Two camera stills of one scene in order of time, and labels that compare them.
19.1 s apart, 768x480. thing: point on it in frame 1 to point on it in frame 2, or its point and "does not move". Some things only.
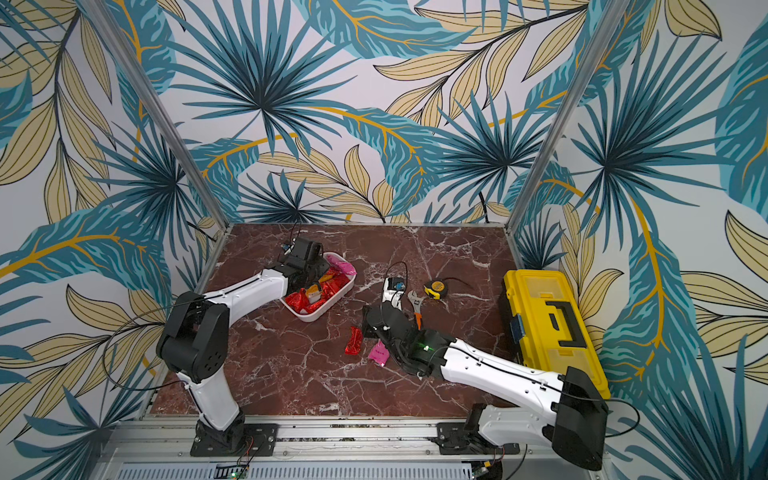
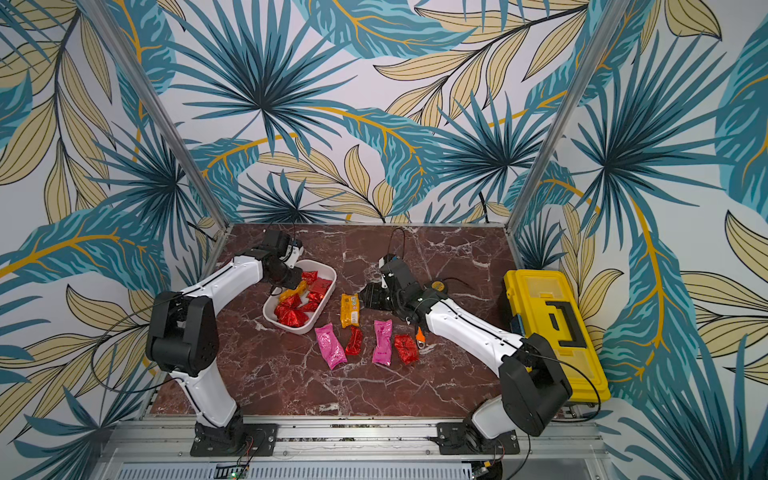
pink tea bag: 340,264 to 334,354
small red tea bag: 354,344 does not move
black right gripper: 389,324 to 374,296
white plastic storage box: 342,262 to 324,271
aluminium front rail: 172,441 does not move
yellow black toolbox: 547,326 does not move
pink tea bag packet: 379,353 does not move
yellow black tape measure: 435,289 does not move
